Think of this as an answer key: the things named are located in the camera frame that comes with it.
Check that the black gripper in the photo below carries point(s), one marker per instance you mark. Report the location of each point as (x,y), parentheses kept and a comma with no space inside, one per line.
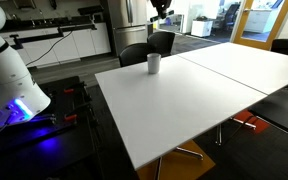
(160,2)

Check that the green marker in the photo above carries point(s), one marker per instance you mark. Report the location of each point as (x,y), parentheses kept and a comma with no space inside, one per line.
(170,14)

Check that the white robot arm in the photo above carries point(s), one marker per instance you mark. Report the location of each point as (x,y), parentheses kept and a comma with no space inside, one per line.
(7,73)

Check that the white ceramic mug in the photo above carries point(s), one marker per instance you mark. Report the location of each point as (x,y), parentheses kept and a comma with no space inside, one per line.
(153,63)

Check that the stainless steel refrigerator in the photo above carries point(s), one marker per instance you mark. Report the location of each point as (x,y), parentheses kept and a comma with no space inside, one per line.
(130,26)

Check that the small white cabinet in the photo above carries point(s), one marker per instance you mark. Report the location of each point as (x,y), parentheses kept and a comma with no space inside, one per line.
(201,29)

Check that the dark office chair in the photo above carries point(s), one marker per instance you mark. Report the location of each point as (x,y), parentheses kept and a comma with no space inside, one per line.
(231,15)

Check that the orange framed glass door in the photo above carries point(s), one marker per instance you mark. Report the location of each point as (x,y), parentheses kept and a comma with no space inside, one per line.
(240,23)

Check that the white drawer unit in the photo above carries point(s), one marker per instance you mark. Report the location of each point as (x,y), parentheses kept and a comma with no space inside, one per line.
(257,21)

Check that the white kitchen cabinets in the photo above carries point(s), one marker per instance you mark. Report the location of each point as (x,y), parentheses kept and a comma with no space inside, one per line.
(67,45)

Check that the black kitchen countertop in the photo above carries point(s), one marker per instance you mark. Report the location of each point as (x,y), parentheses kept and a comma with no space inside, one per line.
(44,23)

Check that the orange clamp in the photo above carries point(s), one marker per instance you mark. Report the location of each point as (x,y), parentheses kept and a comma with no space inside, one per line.
(69,90)
(70,117)

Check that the metal table leg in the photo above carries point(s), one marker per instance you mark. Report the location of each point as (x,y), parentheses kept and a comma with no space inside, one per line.
(158,168)
(219,133)

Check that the white table foot bar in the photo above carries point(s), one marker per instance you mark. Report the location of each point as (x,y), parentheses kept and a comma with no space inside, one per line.
(244,123)

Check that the metal table foot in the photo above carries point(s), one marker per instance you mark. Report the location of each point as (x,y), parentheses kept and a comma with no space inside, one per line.
(189,152)

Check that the black robot stand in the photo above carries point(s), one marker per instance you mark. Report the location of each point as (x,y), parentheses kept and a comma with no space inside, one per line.
(44,146)

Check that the black mounting rail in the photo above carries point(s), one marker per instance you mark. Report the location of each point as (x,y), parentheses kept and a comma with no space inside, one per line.
(50,31)

